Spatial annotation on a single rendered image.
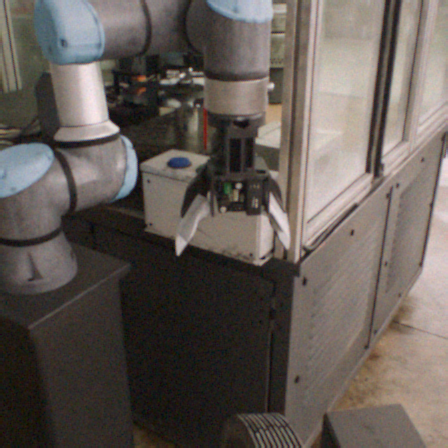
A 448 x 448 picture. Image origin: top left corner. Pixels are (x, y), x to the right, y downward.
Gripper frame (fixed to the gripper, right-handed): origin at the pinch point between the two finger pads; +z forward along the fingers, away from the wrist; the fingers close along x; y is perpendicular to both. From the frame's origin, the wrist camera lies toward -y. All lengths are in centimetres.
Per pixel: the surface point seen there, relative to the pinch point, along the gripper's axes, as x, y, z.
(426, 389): 73, -64, 91
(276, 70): 34, -139, 3
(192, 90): 0, -75, -5
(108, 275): -19.7, -22.5, 16.3
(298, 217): 15.4, -23.4, 6.8
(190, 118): -1, -77, 3
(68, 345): -27.2, -15.0, 25.8
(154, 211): -10.9, -38.3, 11.1
